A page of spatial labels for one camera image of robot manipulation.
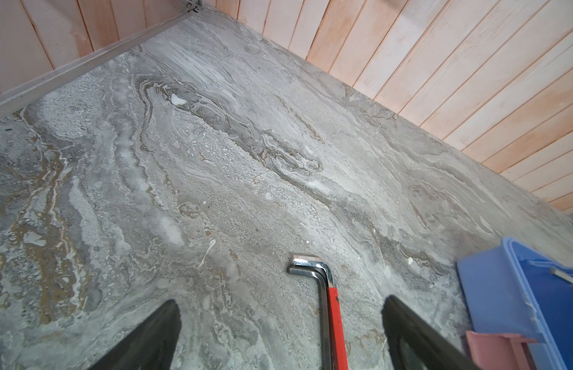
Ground red screwdriver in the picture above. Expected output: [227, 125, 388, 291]
[288, 254, 349, 370]

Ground blue tool box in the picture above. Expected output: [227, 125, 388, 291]
[457, 237, 573, 369]

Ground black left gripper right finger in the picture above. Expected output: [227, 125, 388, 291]
[382, 295, 477, 369]

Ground black hex key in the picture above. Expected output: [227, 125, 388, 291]
[287, 265, 333, 370]

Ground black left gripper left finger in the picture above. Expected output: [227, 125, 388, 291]
[91, 299, 182, 369]

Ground pink tool box latch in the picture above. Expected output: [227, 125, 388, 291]
[466, 331, 537, 369]

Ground aluminium frame rail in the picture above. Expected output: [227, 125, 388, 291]
[0, 1, 203, 119]

